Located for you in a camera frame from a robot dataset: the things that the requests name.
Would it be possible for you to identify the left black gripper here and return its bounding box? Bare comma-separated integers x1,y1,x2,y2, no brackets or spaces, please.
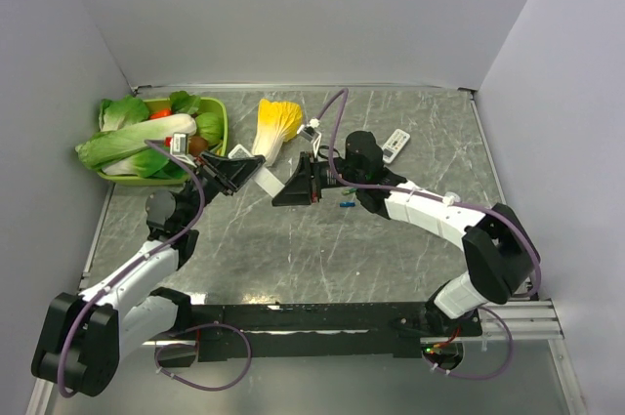
179,149,265,228

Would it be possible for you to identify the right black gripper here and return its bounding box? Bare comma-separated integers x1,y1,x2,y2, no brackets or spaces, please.
272,151,365,205

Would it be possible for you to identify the grey white remote control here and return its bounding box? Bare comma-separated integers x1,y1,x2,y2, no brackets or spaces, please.
253,166,284,198

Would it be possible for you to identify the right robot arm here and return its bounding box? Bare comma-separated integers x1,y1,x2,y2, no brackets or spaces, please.
272,126,540,336

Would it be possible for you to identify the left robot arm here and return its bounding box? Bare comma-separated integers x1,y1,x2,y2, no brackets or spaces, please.
30,151,265,397

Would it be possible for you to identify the small white remote control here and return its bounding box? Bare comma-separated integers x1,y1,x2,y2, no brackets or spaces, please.
229,144,252,159

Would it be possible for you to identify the white remote with screen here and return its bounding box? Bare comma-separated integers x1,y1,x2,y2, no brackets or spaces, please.
382,129,410,164

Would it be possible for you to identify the brown mushroom toy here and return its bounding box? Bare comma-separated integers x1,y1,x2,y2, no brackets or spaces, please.
188,136,209,157

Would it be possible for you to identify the round green lettuce toy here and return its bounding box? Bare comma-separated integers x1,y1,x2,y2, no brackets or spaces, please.
195,112,225,146

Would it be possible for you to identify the green plastic basket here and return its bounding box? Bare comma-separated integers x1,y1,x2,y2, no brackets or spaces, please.
97,97,229,187

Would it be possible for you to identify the yellow cabbage toy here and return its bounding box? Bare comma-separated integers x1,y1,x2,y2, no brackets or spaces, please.
252,99,304,167

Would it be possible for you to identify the bok choy toy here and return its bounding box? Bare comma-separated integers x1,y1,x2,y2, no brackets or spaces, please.
102,148,187,180

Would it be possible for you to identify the red tomato toy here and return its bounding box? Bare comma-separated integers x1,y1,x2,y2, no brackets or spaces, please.
149,108,172,120

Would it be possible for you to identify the green leaf toy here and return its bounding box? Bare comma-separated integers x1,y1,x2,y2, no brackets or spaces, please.
99,95,150,132

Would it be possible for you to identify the long napa cabbage toy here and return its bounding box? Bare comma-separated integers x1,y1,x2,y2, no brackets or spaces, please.
75,114,196,170

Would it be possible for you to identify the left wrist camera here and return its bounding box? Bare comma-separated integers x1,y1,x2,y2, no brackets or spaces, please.
166,133,194,166

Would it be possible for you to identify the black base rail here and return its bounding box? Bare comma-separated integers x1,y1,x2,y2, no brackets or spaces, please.
155,302,482,362

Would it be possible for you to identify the aluminium frame rail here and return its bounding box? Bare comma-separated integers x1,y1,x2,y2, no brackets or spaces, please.
77,300,565,343

